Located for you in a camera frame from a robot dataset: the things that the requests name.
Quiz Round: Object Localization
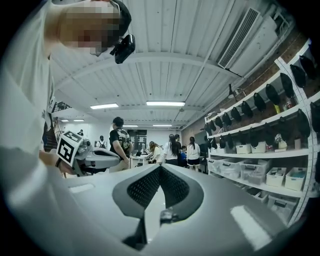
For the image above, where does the long ceiling light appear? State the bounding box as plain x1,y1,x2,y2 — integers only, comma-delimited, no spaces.
89,102,120,110
146,100,186,107

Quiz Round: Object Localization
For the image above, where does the person's left forearm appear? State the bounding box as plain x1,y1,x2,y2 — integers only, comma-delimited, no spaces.
39,149,76,176

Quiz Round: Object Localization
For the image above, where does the person's head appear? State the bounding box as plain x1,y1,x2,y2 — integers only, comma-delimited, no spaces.
44,0,123,57

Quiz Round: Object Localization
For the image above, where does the clear plastic storage bin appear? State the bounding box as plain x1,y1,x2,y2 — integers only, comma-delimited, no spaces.
239,158,272,186
266,193,299,221
219,157,245,180

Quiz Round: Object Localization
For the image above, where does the black wall lamp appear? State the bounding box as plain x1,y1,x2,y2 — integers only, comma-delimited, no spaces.
227,83,248,100

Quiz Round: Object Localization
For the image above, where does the small flower vase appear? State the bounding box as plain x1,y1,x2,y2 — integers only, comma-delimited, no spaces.
274,133,288,151

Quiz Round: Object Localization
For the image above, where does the dark wall board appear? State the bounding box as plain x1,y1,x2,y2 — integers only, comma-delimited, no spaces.
194,131,208,151

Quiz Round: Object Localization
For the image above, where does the black head-mounted camera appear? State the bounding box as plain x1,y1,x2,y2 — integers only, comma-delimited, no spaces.
109,34,136,65

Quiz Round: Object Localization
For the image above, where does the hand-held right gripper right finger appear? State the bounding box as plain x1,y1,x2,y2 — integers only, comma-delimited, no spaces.
147,164,288,255

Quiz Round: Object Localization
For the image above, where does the row of black caps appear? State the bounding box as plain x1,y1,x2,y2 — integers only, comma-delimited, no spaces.
204,54,320,151

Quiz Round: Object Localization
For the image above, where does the white ceiling air conditioner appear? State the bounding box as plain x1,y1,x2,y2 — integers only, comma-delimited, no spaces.
216,6,280,76

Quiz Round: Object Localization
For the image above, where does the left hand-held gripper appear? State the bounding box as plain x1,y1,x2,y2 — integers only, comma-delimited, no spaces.
56,130,121,177

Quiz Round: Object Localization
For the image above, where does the white storage bin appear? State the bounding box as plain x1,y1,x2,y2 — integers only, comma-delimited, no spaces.
284,167,308,192
235,143,252,155
251,141,267,154
265,166,287,188

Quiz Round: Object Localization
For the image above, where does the white metal shelf rack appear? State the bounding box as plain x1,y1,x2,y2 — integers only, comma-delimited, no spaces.
203,39,320,226

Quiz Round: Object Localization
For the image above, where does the person's light shirt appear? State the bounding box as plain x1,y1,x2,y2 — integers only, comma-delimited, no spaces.
0,0,55,156

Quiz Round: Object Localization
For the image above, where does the white desk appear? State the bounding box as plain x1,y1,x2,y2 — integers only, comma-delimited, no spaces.
129,154,151,169

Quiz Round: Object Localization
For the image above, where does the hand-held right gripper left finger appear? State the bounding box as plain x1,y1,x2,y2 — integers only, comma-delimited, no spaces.
4,149,161,255

